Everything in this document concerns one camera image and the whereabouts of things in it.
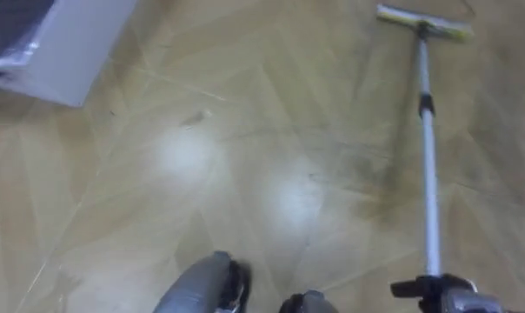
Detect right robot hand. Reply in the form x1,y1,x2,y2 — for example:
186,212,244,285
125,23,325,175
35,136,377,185
389,272,479,313

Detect white-handled mop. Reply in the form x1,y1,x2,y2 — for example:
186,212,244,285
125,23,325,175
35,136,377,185
375,3,475,279

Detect robot legs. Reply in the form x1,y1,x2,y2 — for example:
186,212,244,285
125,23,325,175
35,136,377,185
152,250,338,313

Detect white waste bin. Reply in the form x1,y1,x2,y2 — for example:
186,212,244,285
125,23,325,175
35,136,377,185
0,0,138,108

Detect grey plastic bin liner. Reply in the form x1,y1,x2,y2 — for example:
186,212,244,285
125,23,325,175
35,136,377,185
0,0,57,80

